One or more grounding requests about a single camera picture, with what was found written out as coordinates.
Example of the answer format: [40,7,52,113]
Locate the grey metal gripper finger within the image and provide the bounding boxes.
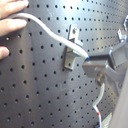
[82,41,128,86]

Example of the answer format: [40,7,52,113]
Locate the white braided cable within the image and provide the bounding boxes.
[7,12,90,61]

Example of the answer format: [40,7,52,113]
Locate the bare human hand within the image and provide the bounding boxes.
[0,0,30,61]

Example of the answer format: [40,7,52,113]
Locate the small metal clip right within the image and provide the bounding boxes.
[117,29,127,42]

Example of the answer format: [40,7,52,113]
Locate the perforated grey metal board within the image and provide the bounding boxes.
[0,0,128,128]

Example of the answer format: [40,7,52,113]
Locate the thin white sensor wire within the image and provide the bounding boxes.
[92,73,107,128]

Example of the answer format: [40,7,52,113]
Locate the grey metal cable clip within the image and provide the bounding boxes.
[64,24,83,70]

